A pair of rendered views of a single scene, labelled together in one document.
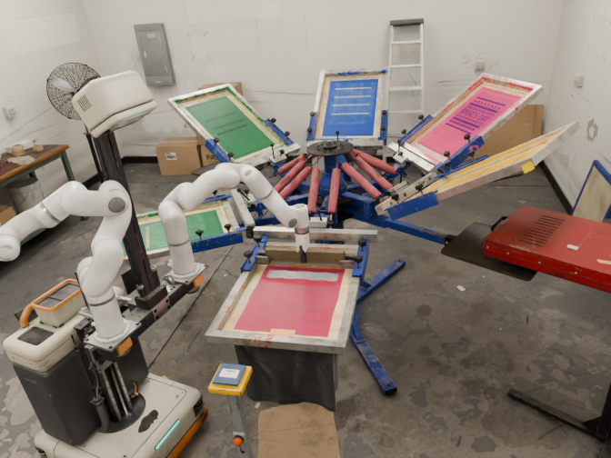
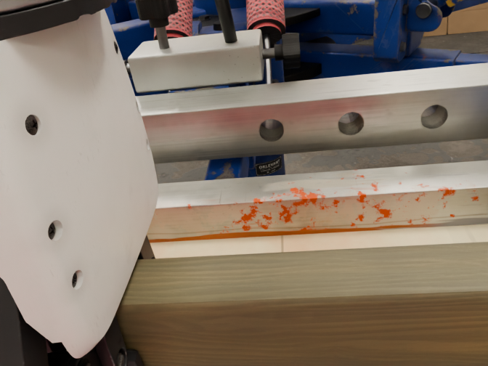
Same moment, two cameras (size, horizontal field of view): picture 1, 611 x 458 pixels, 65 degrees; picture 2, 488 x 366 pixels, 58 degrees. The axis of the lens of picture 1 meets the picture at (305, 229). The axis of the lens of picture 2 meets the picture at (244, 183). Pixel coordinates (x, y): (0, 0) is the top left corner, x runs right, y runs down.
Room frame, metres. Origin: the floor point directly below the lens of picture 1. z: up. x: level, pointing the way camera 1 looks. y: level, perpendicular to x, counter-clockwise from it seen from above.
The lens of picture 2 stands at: (1.91, -0.03, 1.18)
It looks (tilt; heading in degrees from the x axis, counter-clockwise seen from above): 32 degrees down; 353
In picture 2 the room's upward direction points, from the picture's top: 8 degrees counter-clockwise
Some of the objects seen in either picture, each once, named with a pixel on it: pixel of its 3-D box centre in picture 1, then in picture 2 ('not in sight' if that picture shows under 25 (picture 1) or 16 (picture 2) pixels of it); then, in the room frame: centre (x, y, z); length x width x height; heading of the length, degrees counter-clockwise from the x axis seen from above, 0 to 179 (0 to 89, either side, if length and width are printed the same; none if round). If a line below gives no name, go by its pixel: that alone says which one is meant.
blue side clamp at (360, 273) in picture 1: (360, 263); not in sight; (2.02, -0.26, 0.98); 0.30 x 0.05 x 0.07; 165
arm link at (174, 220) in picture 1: (174, 224); not in sight; (1.84, 0.56, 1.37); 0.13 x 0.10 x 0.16; 23
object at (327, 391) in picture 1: (285, 370); not in sight; (1.58, 0.15, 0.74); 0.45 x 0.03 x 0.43; 75
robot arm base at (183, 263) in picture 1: (179, 255); not in sight; (1.84, 0.57, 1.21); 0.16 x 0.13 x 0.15; 62
